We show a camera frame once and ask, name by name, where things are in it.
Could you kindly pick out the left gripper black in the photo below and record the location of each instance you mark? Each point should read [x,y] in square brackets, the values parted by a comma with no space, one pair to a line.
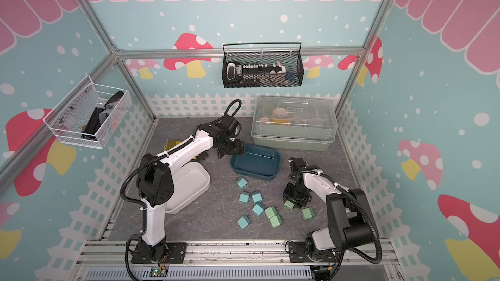
[238,149]

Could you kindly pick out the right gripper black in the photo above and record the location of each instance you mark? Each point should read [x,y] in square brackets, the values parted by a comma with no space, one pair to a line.
[298,203]

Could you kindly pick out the green plug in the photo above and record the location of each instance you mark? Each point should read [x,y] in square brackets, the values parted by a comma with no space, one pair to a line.
[275,221]
[270,212]
[289,205]
[308,213]

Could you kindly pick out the teal plug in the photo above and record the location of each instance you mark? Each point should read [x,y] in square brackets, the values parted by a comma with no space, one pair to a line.
[258,209]
[257,197]
[243,222]
[242,183]
[244,197]

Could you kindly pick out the dark teal plastic tray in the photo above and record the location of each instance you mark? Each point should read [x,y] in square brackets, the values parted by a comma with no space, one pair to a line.
[257,162]

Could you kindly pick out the teal plug top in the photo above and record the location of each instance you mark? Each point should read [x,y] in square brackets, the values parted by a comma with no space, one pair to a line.
[242,183]

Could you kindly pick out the white plastic tray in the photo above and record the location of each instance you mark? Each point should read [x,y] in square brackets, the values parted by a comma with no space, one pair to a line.
[190,182]

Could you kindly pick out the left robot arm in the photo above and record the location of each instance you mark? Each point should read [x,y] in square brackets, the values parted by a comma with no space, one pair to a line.
[151,185]

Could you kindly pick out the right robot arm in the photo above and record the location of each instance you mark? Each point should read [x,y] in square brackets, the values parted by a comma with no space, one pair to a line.
[350,222]

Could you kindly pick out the clear lidded storage box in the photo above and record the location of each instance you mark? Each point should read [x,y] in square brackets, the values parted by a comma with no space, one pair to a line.
[294,123]

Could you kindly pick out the yellow black rubber glove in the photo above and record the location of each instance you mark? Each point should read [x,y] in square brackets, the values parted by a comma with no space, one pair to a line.
[171,143]

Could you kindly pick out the teal plug bottom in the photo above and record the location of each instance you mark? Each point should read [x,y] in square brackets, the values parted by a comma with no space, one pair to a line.
[243,222]

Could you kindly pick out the items in black basket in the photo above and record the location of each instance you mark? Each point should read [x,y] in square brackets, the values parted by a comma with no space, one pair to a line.
[236,74]

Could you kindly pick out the black device in white basket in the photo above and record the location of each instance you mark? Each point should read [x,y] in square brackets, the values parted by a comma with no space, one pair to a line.
[98,117]

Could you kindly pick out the green circuit board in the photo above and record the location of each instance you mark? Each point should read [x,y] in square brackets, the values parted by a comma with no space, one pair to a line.
[158,272]

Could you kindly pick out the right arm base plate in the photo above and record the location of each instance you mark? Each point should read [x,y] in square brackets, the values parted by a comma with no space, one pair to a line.
[301,252]

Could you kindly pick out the black wire wall basket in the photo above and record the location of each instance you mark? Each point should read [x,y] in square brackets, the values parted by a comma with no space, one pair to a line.
[267,64]

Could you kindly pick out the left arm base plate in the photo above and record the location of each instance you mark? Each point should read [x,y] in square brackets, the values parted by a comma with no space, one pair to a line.
[162,253]

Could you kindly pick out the white wire wall basket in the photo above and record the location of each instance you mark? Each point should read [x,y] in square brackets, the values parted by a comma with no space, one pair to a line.
[67,120]

